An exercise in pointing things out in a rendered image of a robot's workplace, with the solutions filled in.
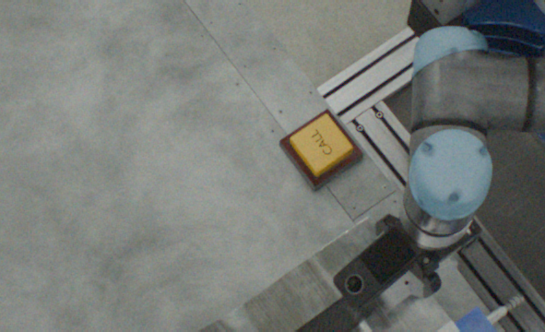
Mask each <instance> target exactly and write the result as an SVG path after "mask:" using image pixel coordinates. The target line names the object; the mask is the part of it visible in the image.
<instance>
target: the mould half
mask: <svg viewBox="0 0 545 332"><path fill-rule="evenodd" d="M375 223H376V221H375V220H374V218H373V217H372V215H368V217H367V218H366V219H364V220H362V221H361V222H359V223H358V224H357V225H355V226H354V227H352V228H350V229H348V230H347V231H345V232H344V234H342V235H341V236H339V237H338V238H337V239H336V240H334V241H332V242H331V243H329V244H327V245H326V246H324V247H323V248H322V249H320V250H319V251H317V253H316V254H313V255H312V256H311V257H309V258H308V259H307V260H305V261H304V262H302V263H301V264H299V265H298V266H297V267H295V268H293V269H292V270H291V271H289V273H288V274H286V275H285V276H284V277H282V278H281V279H279V280H278V281H275V282H274V283H272V284H271V285H270V286H268V287H267V288H265V289H264V290H262V291H261V292H259V293H258V294H256V295H255V297H254V298H252V299H251V300H249V301H248V302H246V303H245V304H243V305H242V306H240V307H239V308H236V309H235V310H233V311H232V312H230V313H228V314H226V315H224V316H223V317H221V318H220V319H219V320H217V321H214V322H212V323H211V324H209V325H207V326H204V328H203V329H201V330H199V331H197V332H294V331H295V330H297V329H299V328H301V327H302V326H304V325H305V324H306V323H308V321H309V320H311V319H312V318H313V317H315V316H316V315H317V314H320V313H321V312H323V311H324V310H325V309H326V308H327V307H329V306H330V305H331V304H333V303H334V302H336V301H338V300H340V298H341V297H342V296H343V295H342V294H341V292H340V291H339V290H338V288H337V287H335V285H334V283H333V277H335V276H336V274H337V273H338V272H339V271H340V270H341V269H342V268H343V267H345V266H346V265H347V264H348V263H349V262H350V261H351V260H353V259H355V258H356V257H357V256H358V255H359V254H360V253H361V252H362V251H363V250H364V249H365V248H366V247H368V246H369V245H370V244H371V243H372V242H375V241H376V240H377V235H376V232H375ZM373 302H374V308H373V312H372V314H371V315H369V316H368V317H369V318H368V319H366V320H365V321H363V322H362V323H360V324H359V325H357V326H355V327H354V329H353V330H351V331H350V332H436V331H437V330H439V329H440V328H441V327H443V326H445V325H446V324H447V323H448V322H450V321H451V318H450V317H449V316H448V314H447V313H446V312H445V311H444V309H443V308H442V306H441V305H440V304H439V303H438V302H437V301H436V300H435V298H433V296H430V297H429V298H426V299H422V298H419V297H416V296H413V295H412V294H411V295H410V296H409V297H408V298H405V299H404V300H402V301H401V302H399V303H398V304H396V305H394V304H393V303H392V302H391V301H390V300H389V298H388V297H387V296H386V294H385V293H383V294H381V295H379V296H378V297H377V298H376V299H374V300H373Z"/></svg>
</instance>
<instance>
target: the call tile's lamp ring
mask: <svg viewBox="0 0 545 332"><path fill-rule="evenodd" d="M325 114H327V115H328V116H329V117H330V119H332V120H333V121H334V122H335V125H336V126H337V127H338V129H339V130H340V131H341V133H342V134H343V135H344V136H345V138H346V139H347V140H348V141H349V143H350V144H351V145H352V146H353V147H354V150H355V152H356V153H354V154H353V155H351V156H350V157H347V158H346V159H345V160H344V161H342V162H341V163H340V164H339V165H337V166H336V167H334V168H333V169H332V170H329V171H328V172H326V173H324V174H323V175H321V176H320V178H318V179H317V180H316V179H315V178H314V175H313V174H311V173H310V171H309V170H308V169H307V168H306V166H305V165H304V164H303V162H302V161H301V158H300V157H299V156H298V154H297V153H296V152H294V151H293V149H292V148H291V147H290V145H289V144H288V140H290V137H291V136H293V135H296V134H297V133H299V132H300V131H302V130H303V129H304V128H305V127H307V126H308V125H310V123H313V122H314V121H316V120H317V119H319V118H320V117H322V116H323V115H325ZM280 141H281V143H282V145H283V146H284V147H285V149H286V150H287V151H288V152H289V153H290V155H291V156H292V157H293V158H294V161H296V162H297V163H298V165H299V166H300V167H301V169H302V170H303V172H304V173H305V174H306V176H307V178H308V179H309V180H310V182H311V183H312V184H314V186H317V185H319V184H320V183H322V182H323V181H324V180H326V179H327V178H328V176H330V175H332V174H334V173H335V172H337V171H339V170H340V169H342V168H343V167H345V166H346V165H348V164H349V163H351V162H353V161H354V160H355V159H356V158H358V157H359V156H360V155H361V154H362V152H361V151H360V149H359V148H358V147H357V145H356V144H355V143H354V142H353V139H352V138H351V137H350V136H349V135H348V134H347V133H346V131H345V130H344V129H343V128H342V126H341V125H340V124H339V121H338V120H337V119H336V117H335V116H334V115H333V114H332V113H331V112H330V111H329V110H328V109H326V110H325V111H323V112H322V113H320V114H318V115H317V116H316V117H315V118H312V119H311V120H309V121H308V122H306V123H305V124H303V126H301V127H300V128H298V129H297V130H294V131H293V132H291V133H290V134H288V135H287V136H285V137H283V138H282V139H281V140H280Z"/></svg>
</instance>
